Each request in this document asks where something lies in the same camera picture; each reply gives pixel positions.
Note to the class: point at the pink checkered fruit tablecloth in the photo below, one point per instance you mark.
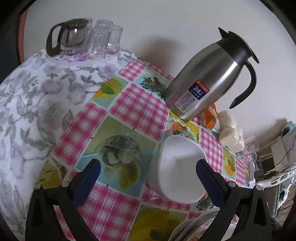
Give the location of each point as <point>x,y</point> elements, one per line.
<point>129,104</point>

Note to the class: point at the large white bowl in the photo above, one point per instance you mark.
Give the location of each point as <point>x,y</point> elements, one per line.
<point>178,166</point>

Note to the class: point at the reddish brown wooden frame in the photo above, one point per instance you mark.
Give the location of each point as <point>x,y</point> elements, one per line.
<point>22,34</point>

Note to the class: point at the white plastic rack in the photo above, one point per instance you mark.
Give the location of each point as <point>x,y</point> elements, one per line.
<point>279,183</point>

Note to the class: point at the stainless steel thermos jug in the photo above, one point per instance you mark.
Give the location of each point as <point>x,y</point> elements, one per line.
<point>208,76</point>

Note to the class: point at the orange packet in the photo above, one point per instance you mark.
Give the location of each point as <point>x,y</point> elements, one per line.
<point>209,118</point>

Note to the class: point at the clear glass mug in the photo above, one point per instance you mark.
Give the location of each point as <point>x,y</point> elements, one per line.
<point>251,150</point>

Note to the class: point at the round metal plate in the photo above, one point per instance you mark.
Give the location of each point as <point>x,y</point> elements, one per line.
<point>196,222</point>

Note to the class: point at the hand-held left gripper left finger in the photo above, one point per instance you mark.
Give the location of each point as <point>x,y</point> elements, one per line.
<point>89,183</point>

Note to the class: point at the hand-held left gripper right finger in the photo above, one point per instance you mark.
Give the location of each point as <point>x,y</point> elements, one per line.
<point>211,180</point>

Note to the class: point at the white steamed buns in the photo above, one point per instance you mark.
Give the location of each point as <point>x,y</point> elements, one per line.
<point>231,132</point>

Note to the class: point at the white grey floral cloth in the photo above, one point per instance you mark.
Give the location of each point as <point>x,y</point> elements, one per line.
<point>34,115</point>

